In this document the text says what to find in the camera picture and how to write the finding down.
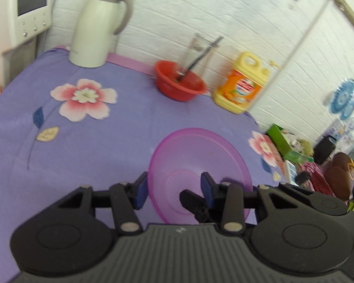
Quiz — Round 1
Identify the pale yellow yarn ball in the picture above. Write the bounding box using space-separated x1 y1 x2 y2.
298 140 314 157

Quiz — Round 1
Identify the dark red patterned cloth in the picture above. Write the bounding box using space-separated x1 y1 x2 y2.
301 162 337 196

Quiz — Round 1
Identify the brown round object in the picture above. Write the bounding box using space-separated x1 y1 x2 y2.
332 152 354 200

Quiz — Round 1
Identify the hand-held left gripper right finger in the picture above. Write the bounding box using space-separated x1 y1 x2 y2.
201 171 287 236

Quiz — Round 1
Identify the red plastic bowl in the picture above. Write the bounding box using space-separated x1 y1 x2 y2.
154 60 207 102

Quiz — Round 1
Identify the white water dispenser machine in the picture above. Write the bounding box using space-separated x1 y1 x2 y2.
0 0 56 87

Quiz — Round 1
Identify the purple floral tablecloth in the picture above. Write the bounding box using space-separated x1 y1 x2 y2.
0 45 285 275

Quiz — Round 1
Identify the glass jar with stick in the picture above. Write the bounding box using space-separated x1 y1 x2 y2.
177 36 224 81

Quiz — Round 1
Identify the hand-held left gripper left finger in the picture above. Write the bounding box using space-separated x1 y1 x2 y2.
57 171 149 235

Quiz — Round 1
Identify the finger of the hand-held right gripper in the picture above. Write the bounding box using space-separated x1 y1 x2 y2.
179 189 222 224

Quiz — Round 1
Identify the green cardboard box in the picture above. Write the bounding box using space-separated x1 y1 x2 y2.
267 124 312 164

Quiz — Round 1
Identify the black container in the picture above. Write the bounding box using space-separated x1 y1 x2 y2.
313 136 337 166

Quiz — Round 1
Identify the white thermos jug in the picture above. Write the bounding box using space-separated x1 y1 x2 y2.
69 0 133 68

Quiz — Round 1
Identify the yellow detergent bottle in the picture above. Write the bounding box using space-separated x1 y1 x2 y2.
213 51 279 115

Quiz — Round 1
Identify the blue paper wall decoration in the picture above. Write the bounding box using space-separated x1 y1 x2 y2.
324 78 354 121

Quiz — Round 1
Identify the purple plastic bowl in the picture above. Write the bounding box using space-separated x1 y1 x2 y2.
148 128 253 225

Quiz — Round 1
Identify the white wall cable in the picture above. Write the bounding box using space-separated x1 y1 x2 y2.
249 0 354 111

